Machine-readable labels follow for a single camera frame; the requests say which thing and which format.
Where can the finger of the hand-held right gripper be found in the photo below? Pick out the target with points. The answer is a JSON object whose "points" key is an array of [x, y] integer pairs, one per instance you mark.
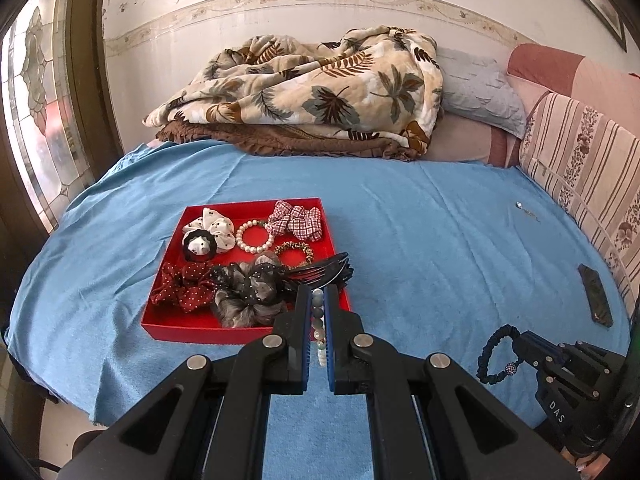
{"points": [[537, 352]]}

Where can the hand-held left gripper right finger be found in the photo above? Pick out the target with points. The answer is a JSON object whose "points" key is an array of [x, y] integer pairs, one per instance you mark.
{"points": [[330, 340]]}

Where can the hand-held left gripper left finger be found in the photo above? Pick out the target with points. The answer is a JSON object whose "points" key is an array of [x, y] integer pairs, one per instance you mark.
{"points": [[300, 340]]}

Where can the black hair claw clip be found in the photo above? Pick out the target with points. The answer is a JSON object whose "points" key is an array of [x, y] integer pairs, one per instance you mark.
{"points": [[325, 270]]}

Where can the red polka-dot scrunchie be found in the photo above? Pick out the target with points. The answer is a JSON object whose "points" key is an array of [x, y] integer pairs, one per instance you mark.
{"points": [[190, 285]]}

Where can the red tray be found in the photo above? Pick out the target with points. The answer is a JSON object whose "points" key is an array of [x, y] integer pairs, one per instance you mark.
{"points": [[170, 327]]}

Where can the grey furry scrunchie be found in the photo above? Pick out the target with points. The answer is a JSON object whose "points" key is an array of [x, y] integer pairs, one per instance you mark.
{"points": [[245, 312]]}

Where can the black mesh scrunchie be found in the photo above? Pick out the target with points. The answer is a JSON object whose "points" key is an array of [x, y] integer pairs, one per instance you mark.
{"points": [[250, 280]]}

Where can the dark rectangular hair clip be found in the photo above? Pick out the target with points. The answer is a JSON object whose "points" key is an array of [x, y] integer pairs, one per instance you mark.
{"points": [[595, 295]]}

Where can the red plaid scrunchie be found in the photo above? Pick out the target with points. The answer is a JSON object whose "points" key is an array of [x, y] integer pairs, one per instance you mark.
{"points": [[295, 220]]}

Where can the blue bed sheet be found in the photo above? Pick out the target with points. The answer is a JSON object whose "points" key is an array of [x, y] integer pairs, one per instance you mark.
{"points": [[425, 240]]}

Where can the small metal hair pin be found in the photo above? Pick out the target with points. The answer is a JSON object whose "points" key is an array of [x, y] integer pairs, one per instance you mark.
{"points": [[527, 211]]}

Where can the white polka-dot scrunchie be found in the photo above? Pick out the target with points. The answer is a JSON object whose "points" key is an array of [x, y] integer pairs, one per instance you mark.
{"points": [[215, 222]]}

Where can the brown ruffled blanket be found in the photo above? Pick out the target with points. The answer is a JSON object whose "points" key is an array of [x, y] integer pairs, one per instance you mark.
{"points": [[300, 142]]}

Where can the striped floral cushion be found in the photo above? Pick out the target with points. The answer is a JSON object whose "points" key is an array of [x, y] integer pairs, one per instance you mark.
{"points": [[590, 160]]}

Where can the pink pillow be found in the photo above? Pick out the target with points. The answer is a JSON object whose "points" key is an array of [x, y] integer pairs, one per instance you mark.
{"points": [[465, 142]]}

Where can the leaf-print blanket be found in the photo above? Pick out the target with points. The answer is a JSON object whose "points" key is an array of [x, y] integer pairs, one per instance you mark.
{"points": [[325, 85]]}

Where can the grey pillow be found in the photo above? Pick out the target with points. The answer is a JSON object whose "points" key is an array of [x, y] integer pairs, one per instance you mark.
{"points": [[480, 90]]}

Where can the pink cushion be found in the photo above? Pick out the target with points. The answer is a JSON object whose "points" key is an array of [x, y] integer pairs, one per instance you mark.
{"points": [[575, 75]]}

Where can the stained glass window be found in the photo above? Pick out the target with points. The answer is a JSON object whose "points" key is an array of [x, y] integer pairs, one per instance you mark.
{"points": [[35, 110]]}

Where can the framed picture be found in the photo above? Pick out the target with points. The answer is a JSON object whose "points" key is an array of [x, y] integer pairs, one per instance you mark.
{"points": [[595, 0]]}

